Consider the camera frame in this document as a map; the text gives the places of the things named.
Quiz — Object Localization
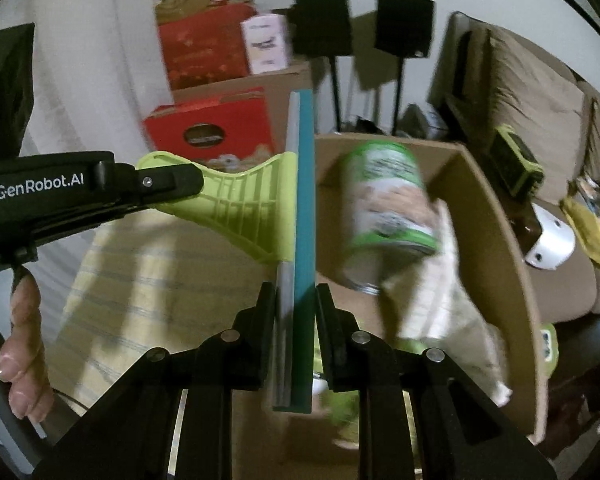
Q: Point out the person's left hand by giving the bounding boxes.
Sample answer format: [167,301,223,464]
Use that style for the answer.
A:
[0,265,53,423]

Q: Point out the green black device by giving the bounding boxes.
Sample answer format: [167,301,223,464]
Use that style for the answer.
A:
[487,124,543,198]

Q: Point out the yellow bag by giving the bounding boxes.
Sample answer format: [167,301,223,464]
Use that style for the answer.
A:
[560,195,600,276]

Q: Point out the white tissue pack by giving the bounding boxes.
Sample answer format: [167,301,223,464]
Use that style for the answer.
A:
[241,12,292,75]

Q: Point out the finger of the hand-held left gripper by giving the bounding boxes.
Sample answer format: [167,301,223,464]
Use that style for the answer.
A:
[114,160,204,208]

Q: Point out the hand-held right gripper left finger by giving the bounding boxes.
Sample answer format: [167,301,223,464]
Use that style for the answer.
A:
[32,281,277,480]

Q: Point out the dark wooden coffee table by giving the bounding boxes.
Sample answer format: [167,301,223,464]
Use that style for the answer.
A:
[545,305,600,461]

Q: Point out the white curtain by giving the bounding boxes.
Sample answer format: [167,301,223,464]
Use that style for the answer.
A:
[0,0,176,241]

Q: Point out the red Collection gift box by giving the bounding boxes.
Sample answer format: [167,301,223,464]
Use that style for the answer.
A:
[142,87,276,168]

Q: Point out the green squeegee with blue blade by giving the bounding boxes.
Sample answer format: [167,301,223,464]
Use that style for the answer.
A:
[136,89,317,413]

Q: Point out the closed brown cardboard box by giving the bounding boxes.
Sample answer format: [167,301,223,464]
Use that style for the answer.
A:
[172,62,321,153]

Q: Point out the large beige cushion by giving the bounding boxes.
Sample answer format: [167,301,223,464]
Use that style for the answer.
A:
[485,25,588,196]

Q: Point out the green lunch box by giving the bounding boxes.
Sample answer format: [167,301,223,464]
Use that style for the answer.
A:
[539,322,561,376]

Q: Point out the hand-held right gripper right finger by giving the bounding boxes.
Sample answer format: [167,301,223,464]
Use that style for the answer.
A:
[315,282,556,480]

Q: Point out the white floral cloth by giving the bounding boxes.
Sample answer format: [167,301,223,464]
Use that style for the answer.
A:
[380,200,513,408]

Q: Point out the brown sofa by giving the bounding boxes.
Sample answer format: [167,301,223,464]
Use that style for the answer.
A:
[427,10,600,326]

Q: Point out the green snack can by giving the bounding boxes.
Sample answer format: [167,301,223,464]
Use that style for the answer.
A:
[339,140,443,296]

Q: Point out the yellow checked tablecloth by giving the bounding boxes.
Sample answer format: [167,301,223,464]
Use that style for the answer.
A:
[45,215,281,411]

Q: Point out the brown cardboard box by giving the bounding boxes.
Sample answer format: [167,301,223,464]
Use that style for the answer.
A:
[230,132,553,480]
[172,62,321,153]

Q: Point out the black speaker on stand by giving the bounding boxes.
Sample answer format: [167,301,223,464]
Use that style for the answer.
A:
[291,0,353,133]
[374,0,436,136]

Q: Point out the white round device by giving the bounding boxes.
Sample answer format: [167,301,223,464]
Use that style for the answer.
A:
[522,202,577,272]

